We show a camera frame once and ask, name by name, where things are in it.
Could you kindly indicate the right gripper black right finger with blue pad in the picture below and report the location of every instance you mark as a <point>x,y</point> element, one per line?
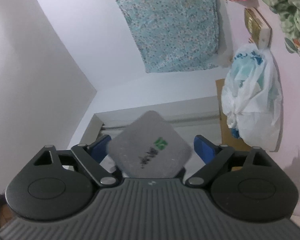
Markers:
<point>214,157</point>

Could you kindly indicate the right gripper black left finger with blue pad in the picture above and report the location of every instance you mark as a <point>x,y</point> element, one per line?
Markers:
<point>86,159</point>

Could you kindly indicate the grey square pouch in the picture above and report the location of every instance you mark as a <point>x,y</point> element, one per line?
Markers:
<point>149,148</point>

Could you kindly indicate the white tissue roll pack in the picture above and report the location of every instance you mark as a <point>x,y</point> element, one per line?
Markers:
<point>292,46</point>

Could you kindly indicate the white plastic bag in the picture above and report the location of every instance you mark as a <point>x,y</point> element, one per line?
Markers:
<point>251,97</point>

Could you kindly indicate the gold white soap box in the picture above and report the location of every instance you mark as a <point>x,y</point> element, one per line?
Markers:
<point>258,28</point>

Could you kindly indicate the floral teal wall cloth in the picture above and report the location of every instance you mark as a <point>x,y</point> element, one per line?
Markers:
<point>173,35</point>

